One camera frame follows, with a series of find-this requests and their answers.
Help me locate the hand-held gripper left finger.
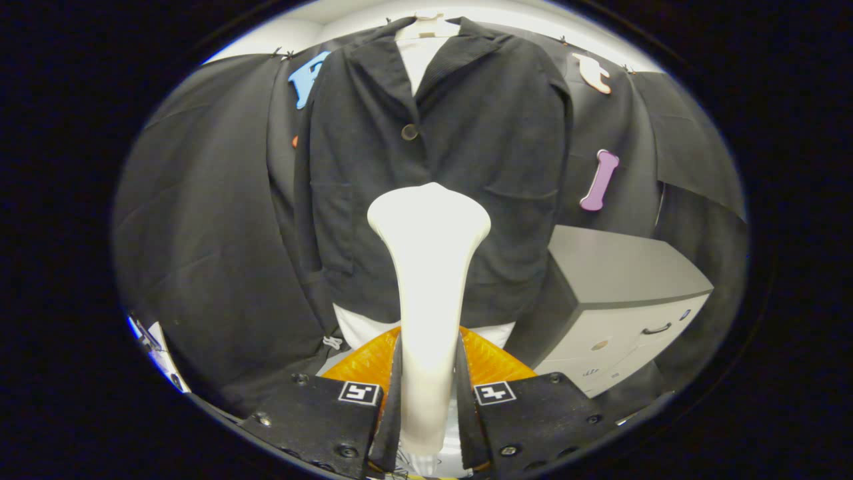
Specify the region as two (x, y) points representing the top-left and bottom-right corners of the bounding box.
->
(239, 327), (404, 480)

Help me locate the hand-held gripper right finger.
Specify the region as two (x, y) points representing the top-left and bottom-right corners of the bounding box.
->
(456, 327), (620, 480)

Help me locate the white garment steamer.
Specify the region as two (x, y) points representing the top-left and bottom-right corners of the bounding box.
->
(367, 182), (492, 477)

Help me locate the black suit jacket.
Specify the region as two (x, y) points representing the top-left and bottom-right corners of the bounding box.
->
(293, 17), (574, 327)

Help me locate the white clothes hanger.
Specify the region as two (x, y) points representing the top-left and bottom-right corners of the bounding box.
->
(395, 12), (462, 41)

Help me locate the grey top white cabinet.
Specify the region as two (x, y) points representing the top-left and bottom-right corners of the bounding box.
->
(503, 225), (715, 399)

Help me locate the black backdrop cloth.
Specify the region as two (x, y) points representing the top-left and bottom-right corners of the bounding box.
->
(112, 30), (750, 417)

